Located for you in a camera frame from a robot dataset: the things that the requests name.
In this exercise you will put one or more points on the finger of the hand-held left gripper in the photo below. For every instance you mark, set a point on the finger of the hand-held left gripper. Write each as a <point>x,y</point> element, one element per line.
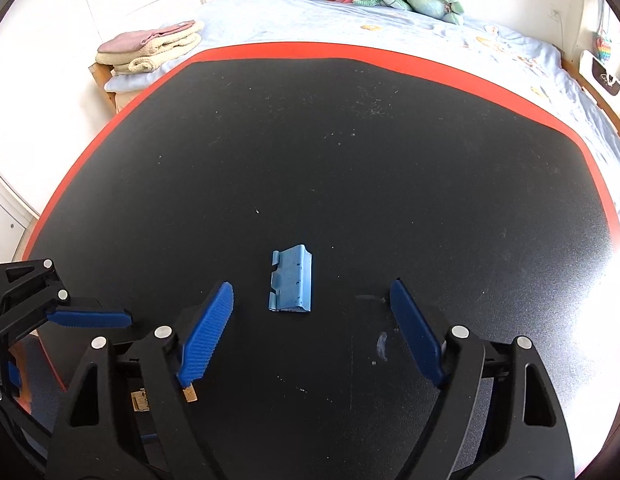
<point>15,376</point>
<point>90,319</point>

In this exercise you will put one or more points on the blue plastic clip piece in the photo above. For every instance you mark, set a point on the blue plastic clip piece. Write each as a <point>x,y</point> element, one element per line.
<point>290,280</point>

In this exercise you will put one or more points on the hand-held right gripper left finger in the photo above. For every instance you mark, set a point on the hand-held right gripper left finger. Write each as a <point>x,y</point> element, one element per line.
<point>205,335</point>

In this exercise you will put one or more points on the folded pink cloth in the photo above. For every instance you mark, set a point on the folded pink cloth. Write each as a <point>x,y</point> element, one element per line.
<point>140,39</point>

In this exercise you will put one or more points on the rainbow heart bag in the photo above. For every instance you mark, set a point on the rainbow heart bag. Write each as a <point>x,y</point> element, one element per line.
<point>604,47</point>

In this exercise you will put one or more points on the white tote bag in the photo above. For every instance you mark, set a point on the white tote bag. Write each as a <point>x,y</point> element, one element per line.
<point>602,77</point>

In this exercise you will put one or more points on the folded cream blanket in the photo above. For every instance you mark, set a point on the folded cream blanket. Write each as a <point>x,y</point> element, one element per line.
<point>160,57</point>

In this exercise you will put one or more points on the bed with light blue sheet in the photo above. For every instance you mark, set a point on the bed with light blue sheet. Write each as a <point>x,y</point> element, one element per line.
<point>340,25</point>

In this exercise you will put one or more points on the teal elephant plush toy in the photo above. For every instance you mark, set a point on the teal elephant plush toy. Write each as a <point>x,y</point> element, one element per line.
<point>432,0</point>

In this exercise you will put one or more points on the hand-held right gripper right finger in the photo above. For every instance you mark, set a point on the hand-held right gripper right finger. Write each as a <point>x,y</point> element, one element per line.
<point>417,335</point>

